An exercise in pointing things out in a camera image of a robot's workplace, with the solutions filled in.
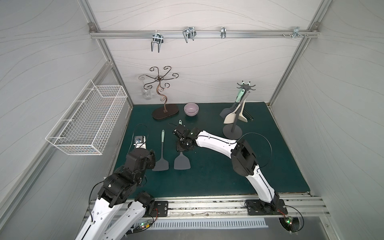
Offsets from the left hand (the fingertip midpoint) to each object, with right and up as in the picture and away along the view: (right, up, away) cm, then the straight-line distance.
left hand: (147, 151), depth 69 cm
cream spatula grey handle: (+45, +15, +25) cm, 53 cm away
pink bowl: (+20, +22, +44) cm, 53 cm away
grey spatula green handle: (+3, -12, +18) cm, 21 cm away
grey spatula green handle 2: (+15, -10, +17) cm, 25 cm away
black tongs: (+62, +19, +46) cm, 79 cm away
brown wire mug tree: (-2, +20, +46) cm, 50 cm away
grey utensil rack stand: (+48, +6, +35) cm, 60 cm away
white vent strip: (+29, -35, +2) cm, 45 cm away
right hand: (+12, -3, +22) cm, 25 cm away
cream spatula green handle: (+51, +17, +24) cm, 59 cm away
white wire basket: (-28, +13, 0) cm, 31 cm away
